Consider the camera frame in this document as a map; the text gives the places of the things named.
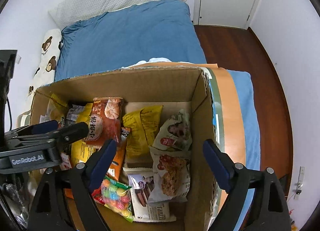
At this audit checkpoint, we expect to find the red white snack box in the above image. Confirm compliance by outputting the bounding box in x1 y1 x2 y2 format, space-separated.
60 152 72 170

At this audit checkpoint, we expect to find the brown cake snack bag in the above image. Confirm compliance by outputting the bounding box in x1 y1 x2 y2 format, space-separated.
85 97 123 148

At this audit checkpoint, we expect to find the colorful candy bag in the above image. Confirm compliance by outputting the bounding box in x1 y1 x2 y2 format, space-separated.
100 176 133 222

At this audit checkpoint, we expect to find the chocolate stick biscuit box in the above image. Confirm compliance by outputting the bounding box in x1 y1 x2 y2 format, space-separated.
123 168 177 223

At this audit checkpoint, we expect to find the white cookie snack bag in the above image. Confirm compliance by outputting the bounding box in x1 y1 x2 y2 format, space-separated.
148 147 191 203

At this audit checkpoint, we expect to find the black snack bar pack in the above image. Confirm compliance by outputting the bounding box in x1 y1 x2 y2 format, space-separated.
65 103 89 126

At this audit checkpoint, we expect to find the clear yellow bread bag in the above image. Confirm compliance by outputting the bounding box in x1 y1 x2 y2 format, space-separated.
40 94 68 128

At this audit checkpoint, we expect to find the bear print pillow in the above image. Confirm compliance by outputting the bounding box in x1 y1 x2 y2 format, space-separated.
16 28 62 128

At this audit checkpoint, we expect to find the panda orange snack bag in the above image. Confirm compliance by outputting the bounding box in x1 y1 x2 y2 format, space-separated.
107 127 131 181

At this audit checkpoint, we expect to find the small yellow snack bag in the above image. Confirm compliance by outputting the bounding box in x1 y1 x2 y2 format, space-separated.
123 105 163 164

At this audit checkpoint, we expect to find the green white checkered blanket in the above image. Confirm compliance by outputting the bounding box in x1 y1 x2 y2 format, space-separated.
184 64 246 230

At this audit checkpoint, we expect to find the cardboard box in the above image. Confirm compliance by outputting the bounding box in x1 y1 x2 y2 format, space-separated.
30 64 214 230

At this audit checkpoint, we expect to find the white pastry snack bag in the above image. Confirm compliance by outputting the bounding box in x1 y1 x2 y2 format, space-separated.
152 109 193 151

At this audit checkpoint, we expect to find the blue bed sheet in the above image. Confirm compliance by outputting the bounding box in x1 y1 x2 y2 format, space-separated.
54 0 261 231

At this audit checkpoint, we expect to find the wall socket with plug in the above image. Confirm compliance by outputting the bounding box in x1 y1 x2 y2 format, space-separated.
293 166 305 200

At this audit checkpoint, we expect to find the black cable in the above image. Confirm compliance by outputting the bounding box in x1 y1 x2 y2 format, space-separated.
5 95 13 131

